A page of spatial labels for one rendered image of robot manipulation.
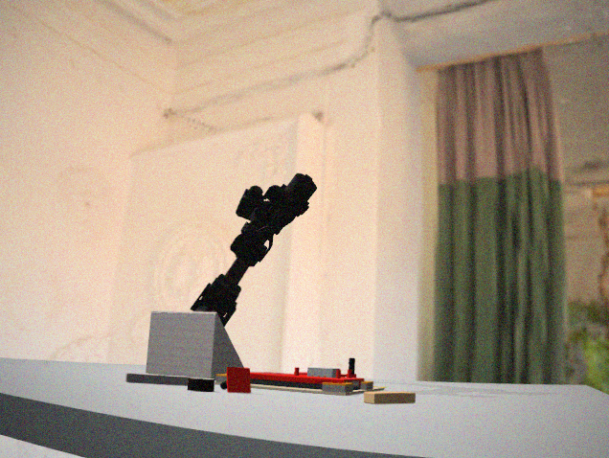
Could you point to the tan rectangular block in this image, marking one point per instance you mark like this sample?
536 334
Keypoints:
389 397

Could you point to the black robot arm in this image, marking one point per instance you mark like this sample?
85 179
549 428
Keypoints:
220 296

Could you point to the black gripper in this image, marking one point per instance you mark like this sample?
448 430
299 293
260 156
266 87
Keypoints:
264 223

